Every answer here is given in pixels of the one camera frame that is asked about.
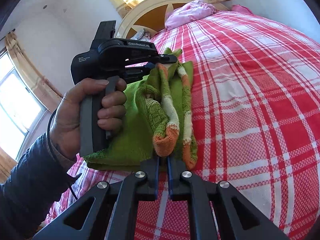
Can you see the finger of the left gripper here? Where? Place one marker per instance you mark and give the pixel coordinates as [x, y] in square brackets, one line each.
[160, 58]
[138, 72]

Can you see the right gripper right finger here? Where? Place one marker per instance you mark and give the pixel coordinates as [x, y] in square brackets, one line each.
[217, 210]

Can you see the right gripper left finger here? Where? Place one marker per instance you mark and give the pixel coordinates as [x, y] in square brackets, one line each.
[107, 211]

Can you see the green orange striped knit sweater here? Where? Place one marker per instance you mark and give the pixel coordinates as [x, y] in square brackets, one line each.
[158, 121]

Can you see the left forearm dark sleeve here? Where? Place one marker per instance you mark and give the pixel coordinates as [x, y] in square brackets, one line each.
[34, 184]

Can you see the person left hand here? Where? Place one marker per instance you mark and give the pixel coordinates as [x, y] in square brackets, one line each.
[65, 132]

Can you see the blue white folded pillow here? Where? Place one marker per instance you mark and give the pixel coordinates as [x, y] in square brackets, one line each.
[142, 35]

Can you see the cream wooden headboard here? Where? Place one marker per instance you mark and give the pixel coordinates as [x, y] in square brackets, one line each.
[151, 15]

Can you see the pink floral pillow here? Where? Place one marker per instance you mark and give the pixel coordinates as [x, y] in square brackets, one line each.
[190, 12]

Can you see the yellow curtain left window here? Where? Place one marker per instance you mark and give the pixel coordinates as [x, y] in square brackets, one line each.
[39, 85]

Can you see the pink cloth beside bed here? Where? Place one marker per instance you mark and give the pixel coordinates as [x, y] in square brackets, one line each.
[241, 9]

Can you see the red plaid bed sheet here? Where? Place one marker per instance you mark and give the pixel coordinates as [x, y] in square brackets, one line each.
[255, 110]

